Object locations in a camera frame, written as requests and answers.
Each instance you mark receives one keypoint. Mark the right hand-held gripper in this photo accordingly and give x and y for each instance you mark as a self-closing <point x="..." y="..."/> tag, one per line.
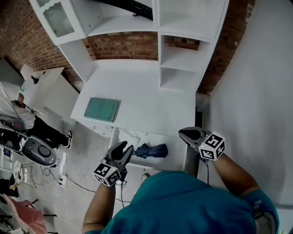
<point x="211" y="145"/>

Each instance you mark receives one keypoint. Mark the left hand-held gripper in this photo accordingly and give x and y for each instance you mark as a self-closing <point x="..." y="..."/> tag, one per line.
<point x="107" y="171"/>

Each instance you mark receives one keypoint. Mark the blue umbrella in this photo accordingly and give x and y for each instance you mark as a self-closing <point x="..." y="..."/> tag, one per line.
<point x="153" y="150"/>

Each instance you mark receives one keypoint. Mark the white desk drawer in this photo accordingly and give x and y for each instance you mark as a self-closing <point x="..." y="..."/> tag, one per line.
<point x="169" y="146"/>

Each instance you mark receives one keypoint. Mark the person's right forearm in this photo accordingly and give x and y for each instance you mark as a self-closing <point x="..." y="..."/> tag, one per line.
<point x="233" y="176"/>

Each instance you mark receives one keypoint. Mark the person's left forearm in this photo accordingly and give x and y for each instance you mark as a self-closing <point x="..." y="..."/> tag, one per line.
<point x="100" y="205"/>

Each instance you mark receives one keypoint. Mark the crumpled white cloth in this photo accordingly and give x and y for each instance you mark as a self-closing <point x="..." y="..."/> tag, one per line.
<point x="131" y="136"/>

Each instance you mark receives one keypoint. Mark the person's shoe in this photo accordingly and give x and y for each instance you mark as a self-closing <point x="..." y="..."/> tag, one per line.
<point x="69" y="138"/>
<point x="145" y="177"/>

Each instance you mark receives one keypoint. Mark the green book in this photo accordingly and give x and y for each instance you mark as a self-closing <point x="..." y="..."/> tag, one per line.
<point x="101" y="109"/>

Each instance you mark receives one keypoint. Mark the white power strip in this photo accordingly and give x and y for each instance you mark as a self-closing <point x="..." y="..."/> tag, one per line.
<point x="64" y="181"/>

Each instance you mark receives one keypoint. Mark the person's teal shirt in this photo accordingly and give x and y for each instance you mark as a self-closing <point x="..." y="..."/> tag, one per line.
<point x="183" y="205"/>

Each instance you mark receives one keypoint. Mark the white desk with shelf hutch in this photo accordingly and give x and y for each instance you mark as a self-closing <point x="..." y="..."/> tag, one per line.
<point x="142" y="80"/>

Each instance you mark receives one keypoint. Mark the grey rounded machine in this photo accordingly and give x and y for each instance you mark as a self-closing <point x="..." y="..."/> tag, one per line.
<point x="39" y="150"/>

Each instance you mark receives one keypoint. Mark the white side table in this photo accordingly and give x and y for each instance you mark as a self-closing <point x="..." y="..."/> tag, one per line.
<point x="52" y="91"/>

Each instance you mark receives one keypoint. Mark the black desk lamp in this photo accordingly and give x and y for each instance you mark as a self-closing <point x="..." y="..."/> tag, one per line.
<point x="35" y="78"/>

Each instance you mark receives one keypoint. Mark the pink cloth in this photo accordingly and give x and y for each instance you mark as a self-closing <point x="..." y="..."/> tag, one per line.
<point x="27" y="217"/>

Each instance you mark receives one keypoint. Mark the black keyboard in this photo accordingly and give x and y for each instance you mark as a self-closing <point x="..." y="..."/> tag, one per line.
<point x="139" y="8"/>

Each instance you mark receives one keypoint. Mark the glass cabinet door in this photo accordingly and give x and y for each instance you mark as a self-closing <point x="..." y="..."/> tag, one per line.
<point x="58" y="20"/>

